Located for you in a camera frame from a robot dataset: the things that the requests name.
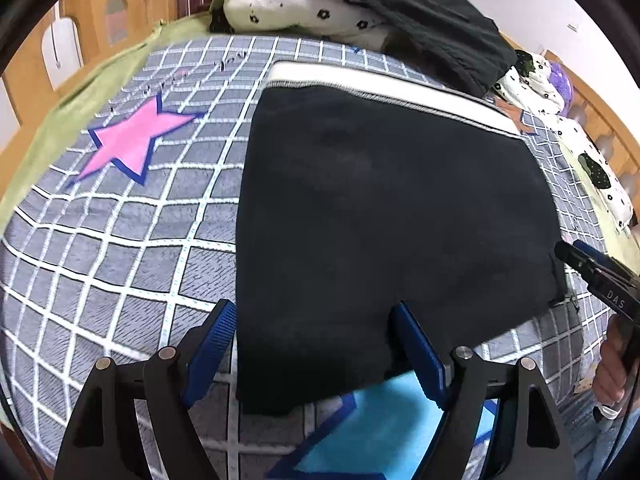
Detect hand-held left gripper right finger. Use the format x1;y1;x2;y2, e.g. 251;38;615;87
389;301;576;480

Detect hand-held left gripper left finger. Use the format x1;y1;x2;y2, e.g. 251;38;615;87
55;299;238;480

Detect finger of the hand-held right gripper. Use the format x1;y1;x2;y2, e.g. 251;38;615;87
554;241;640;322
571;239;640;288

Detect black pants white waistband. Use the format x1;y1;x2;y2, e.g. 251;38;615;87
235;60;571;416

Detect person's right hand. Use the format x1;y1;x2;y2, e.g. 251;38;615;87
591;316;628;407

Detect white flower-print quilt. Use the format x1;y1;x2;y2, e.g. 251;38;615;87
492;50;633;231

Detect person's blue jeans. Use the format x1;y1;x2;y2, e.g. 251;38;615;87
560;385;638;480

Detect grey checked star bedsheet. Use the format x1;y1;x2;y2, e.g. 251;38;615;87
0;35;621;480

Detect purple flower pillow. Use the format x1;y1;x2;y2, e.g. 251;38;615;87
547;57;573;116

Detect dark crumpled garment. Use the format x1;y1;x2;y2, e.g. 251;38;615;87
307;0;518;98

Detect white flower-print pillow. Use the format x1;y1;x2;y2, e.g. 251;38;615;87
210;0;401;51

